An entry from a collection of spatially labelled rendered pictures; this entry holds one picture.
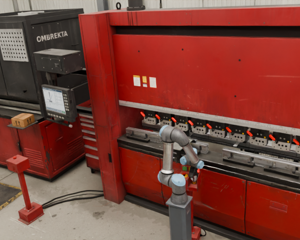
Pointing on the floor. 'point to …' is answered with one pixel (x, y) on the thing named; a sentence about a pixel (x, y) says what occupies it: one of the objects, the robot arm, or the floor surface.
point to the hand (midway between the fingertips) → (194, 181)
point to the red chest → (89, 142)
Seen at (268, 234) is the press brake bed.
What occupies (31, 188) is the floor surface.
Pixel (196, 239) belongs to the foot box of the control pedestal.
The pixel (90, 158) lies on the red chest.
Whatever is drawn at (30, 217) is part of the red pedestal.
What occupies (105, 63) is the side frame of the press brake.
